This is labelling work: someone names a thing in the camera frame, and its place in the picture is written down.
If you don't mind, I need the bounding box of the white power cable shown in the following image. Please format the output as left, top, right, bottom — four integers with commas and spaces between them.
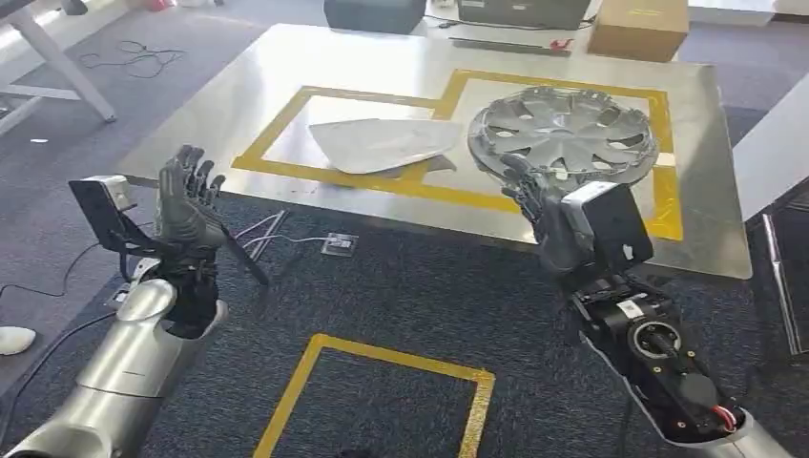
234, 211, 330, 253

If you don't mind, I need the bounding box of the brown cardboard box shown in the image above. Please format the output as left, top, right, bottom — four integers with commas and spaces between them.
586, 0, 690, 63

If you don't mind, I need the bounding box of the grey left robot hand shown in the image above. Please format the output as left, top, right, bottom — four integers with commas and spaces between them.
155, 145, 229, 249

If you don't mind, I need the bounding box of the white rounded object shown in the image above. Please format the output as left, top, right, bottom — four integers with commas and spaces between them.
0, 326, 37, 357

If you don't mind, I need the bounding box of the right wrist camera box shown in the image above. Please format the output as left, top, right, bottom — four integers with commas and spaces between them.
561, 181, 655, 274

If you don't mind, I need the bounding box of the metal frame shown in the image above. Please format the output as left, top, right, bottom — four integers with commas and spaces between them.
761, 213, 805, 357

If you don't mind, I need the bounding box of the steel bench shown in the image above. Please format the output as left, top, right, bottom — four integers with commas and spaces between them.
116, 24, 754, 281

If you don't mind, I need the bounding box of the black floor cable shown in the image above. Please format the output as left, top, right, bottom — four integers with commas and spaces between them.
78, 40, 188, 80

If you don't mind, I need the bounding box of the black flat bar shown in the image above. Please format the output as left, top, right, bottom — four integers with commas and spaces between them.
448, 36, 575, 58

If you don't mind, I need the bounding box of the grey power strip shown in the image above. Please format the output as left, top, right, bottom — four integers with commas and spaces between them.
321, 232, 360, 259

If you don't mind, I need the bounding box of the grey wheel hubcap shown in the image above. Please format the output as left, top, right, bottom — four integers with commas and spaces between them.
467, 86, 660, 192

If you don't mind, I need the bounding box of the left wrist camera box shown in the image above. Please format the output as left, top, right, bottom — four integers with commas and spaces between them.
68, 175, 137, 254

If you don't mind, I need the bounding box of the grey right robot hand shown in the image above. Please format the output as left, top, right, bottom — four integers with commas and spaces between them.
499, 153, 598, 280

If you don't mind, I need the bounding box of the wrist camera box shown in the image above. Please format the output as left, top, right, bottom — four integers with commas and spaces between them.
561, 181, 655, 274
68, 175, 137, 254

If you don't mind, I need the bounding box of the white curved plastic panel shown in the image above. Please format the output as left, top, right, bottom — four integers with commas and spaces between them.
308, 117, 465, 176

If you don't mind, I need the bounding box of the black flat strip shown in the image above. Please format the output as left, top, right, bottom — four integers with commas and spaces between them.
218, 224, 271, 287

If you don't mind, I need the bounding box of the dark laptop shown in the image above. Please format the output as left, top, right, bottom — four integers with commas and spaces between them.
458, 0, 592, 31

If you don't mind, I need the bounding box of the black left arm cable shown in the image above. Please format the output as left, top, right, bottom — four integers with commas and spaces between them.
0, 312, 118, 437

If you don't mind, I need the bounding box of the white table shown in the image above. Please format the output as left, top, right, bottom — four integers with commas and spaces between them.
0, 0, 119, 137

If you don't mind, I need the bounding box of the white desk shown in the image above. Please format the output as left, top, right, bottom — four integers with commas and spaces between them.
732, 73, 809, 222

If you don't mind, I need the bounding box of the black case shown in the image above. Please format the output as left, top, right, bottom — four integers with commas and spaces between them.
323, 0, 427, 35

